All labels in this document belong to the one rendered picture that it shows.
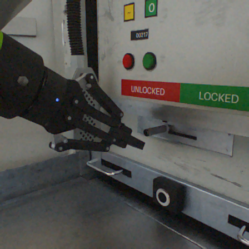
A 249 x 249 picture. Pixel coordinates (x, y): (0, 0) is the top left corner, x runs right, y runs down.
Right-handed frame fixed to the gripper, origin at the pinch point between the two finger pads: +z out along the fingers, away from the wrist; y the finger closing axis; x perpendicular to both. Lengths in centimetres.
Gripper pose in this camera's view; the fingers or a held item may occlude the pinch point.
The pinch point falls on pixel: (127, 138)
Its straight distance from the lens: 48.7
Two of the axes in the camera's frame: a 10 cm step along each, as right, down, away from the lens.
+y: -3.7, 9.2, -1.3
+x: 6.6, 1.7, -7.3
